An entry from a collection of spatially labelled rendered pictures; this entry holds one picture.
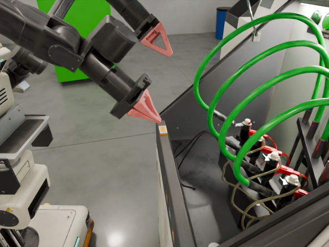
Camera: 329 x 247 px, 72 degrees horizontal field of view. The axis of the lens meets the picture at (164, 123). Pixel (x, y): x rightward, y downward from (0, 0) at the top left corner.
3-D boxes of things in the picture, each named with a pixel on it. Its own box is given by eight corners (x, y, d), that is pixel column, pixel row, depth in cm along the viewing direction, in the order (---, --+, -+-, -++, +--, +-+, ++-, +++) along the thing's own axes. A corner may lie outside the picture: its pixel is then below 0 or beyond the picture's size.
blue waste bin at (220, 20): (209, 36, 666) (212, 7, 624) (228, 35, 679) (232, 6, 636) (218, 41, 617) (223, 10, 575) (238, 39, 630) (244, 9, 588)
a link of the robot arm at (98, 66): (82, 60, 50) (70, 68, 45) (100, 37, 47) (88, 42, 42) (107, 82, 52) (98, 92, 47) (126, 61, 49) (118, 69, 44)
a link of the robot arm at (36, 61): (30, 65, 91) (16, 57, 87) (46, 50, 88) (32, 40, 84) (26, 80, 85) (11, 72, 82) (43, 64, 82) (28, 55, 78)
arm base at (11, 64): (10, 61, 93) (-10, 71, 83) (21, 49, 90) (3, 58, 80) (28, 77, 96) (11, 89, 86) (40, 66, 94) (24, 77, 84)
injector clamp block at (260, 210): (215, 176, 90) (220, 146, 82) (239, 174, 92) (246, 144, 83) (254, 268, 62) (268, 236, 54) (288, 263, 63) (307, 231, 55)
